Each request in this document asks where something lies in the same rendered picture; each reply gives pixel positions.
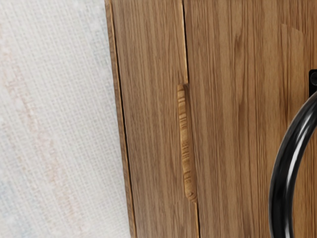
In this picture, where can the wooden drawer cabinet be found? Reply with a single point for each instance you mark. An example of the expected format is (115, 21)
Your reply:
(223, 124)

